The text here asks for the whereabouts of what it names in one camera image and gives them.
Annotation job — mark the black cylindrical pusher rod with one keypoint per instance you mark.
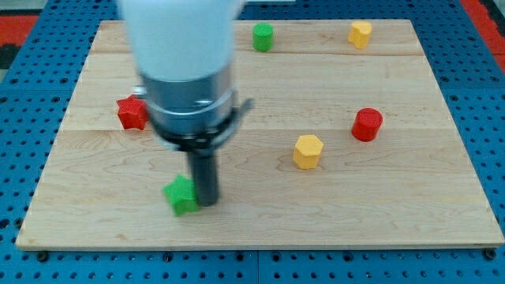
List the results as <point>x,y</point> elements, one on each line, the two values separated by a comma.
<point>205,178</point>

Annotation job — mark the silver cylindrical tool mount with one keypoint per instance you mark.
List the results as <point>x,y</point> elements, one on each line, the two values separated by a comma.
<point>198,115</point>

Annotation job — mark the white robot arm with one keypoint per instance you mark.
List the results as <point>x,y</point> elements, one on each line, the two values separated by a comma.
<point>184,52</point>

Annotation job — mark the green star block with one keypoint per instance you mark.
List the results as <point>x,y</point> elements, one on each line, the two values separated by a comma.
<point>180,195</point>

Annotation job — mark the red star block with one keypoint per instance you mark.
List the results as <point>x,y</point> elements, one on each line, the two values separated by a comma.
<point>132,112</point>

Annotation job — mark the yellow hexagon block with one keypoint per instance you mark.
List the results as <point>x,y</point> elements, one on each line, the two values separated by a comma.
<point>307,151</point>

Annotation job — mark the green cylinder block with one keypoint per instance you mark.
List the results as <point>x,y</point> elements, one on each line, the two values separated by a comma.
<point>262,37</point>

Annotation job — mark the wooden board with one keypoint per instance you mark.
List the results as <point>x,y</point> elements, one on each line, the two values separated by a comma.
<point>413,187</point>

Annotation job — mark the red cylinder block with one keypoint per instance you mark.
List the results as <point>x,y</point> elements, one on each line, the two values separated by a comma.
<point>367,124</point>

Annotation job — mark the yellow heart block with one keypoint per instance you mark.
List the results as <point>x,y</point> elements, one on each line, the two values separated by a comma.
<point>359,34</point>

